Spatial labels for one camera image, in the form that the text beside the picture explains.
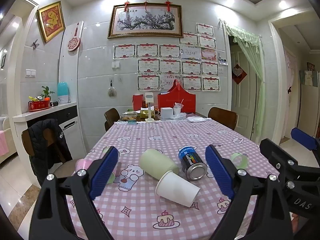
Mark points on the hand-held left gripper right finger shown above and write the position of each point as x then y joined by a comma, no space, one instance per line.
220,173

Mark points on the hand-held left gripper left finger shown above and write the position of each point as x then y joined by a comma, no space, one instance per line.
104,173

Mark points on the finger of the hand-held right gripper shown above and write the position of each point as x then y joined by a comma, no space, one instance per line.
303,137
275,152

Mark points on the white paper cup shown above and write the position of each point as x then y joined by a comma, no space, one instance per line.
176,188

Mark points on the clear glass cup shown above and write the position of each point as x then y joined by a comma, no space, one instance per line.
106,152

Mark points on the pink plastic cup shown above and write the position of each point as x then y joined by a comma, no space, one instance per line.
82,166

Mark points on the pale green cup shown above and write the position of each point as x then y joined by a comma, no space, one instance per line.
156,163

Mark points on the clear plastic cup with straw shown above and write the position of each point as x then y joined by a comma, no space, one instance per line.
177,111

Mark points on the pale green tape roll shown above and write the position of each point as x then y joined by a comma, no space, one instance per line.
239,160

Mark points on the black drink can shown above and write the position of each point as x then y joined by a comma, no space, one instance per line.
191,162

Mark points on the brown wooden chair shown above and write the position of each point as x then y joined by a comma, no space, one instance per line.
222,117
112,116
67,168

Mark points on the pink door curtain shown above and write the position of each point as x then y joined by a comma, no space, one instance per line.
290,85

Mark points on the white door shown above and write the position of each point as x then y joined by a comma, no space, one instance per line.
246,105

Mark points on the pink checkered tablecloth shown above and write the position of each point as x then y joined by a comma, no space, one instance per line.
150,136

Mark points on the white plastic packet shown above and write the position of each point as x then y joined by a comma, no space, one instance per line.
197,119

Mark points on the tray of snacks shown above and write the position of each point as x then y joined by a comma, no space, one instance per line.
129,116

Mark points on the white counter cabinet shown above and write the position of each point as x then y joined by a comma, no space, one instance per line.
67,123

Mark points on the black jacket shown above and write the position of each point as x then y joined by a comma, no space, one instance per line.
46,142

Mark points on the gold green box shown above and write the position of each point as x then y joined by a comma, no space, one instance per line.
144,114

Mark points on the green sheer curtain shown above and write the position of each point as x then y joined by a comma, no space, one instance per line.
258,80

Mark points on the small red gift bag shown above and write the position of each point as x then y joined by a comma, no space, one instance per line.
138,102

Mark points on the white box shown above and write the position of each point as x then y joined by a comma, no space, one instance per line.
166,113

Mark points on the red diamond door decoration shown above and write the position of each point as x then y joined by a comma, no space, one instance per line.
239,73

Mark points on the large red gift bag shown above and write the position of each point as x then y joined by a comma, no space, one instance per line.
170,102

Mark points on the white desk lamp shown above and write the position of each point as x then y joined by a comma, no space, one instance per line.
149,98

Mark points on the light blue humidifier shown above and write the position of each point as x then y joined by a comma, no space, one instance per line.
63,92

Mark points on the red basket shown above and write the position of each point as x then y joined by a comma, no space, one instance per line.
38,106

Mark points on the small potted plant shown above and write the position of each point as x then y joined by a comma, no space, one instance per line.
46,92

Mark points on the pink towel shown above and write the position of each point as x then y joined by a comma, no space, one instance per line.
3,143

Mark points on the framed plum blossom painting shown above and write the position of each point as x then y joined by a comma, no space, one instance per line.
145,21

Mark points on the red gold framed picture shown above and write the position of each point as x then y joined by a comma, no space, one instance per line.
51,21

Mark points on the red knot ornament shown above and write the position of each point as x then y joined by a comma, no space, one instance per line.
126,5
168,4
145,4

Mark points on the hanging wall ornament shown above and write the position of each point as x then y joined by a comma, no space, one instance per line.
111,91

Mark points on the small wall photo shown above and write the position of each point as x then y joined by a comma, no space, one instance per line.
223,62

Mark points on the white wall socket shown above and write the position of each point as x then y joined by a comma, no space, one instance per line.
115,64

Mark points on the wall of certificates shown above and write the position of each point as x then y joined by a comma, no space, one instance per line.
147,66

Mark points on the white light switch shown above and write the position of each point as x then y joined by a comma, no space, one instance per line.
31,73

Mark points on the round pink wall ornament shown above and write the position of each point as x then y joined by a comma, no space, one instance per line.
73,42

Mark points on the butterfly wall decoration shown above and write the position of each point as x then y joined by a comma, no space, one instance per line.
35,44

